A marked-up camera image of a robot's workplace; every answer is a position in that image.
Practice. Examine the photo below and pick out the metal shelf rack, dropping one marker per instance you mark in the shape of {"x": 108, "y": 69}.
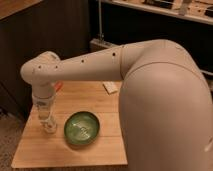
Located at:
{"x": 122, "y": 25}

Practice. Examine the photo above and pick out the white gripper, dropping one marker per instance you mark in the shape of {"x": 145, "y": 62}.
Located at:
{"x": 43, "y": 98}

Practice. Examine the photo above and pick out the orange carrot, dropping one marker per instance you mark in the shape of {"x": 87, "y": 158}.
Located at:
{"x": 58, "y": 86}

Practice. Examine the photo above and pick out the white paper packet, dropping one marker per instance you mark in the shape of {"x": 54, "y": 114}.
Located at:
{"x": 110, "y": 87}

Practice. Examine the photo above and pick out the wooden counter top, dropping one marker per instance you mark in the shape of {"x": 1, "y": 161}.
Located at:
{"x": 9, "y": 7}

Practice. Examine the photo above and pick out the green ceramic bowl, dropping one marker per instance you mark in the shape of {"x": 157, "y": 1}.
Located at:
{"x": 81, "y": 128}

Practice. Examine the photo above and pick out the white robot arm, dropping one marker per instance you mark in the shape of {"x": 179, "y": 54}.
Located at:
{"x": 165, "y": 103}

